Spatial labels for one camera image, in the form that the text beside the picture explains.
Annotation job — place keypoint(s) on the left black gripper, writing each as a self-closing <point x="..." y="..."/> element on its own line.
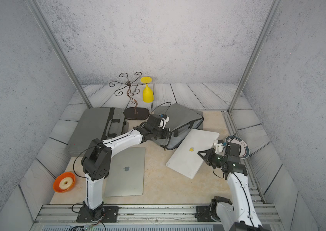
<point x="166" y="135"/>

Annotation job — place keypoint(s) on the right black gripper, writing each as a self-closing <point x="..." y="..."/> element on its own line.
<point x="210" y="153"/>

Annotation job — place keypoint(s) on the white laptop yellow logo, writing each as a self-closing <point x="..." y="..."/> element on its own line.
<point x="185" y="160"/>

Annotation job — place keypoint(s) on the grey zippered laptop bag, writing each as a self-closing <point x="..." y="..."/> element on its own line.
<point x="96" y="123"/>

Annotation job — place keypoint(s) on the silver apple laptop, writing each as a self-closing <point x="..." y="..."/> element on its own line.
<point x="126" y="176"/>

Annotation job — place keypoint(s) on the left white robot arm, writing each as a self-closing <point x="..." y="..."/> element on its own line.
<point x="97" y="159"/>

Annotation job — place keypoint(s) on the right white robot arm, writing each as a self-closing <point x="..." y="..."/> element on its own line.
<point x="237" y="214"/>

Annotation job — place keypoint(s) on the yellow plastic wine glass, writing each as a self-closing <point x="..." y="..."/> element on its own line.
<point x="147" y="94"/>

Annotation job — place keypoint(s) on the white plate green rim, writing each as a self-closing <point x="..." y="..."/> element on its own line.
<point x="237" y="142"/>

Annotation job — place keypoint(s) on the orange round object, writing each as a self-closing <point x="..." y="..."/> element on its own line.
<point x="65" y="182"/>

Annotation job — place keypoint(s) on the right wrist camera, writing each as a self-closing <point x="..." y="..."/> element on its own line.
<point x="219" y="146"/>

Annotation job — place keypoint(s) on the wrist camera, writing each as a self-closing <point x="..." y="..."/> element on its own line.
<point x="158" y="121"/>
<point x="219" y="146"/>

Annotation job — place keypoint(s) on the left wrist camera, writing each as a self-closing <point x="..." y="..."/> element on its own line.
<point x="158" y="121"/>

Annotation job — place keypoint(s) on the copper wire stand dark base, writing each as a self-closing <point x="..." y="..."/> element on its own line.
<point x="134" y="112"/>

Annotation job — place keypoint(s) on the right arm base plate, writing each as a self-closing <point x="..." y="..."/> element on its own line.
<point x="207" y="214"/>

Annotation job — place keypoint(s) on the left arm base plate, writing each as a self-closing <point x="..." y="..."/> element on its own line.
<point x="104" y="214"/>

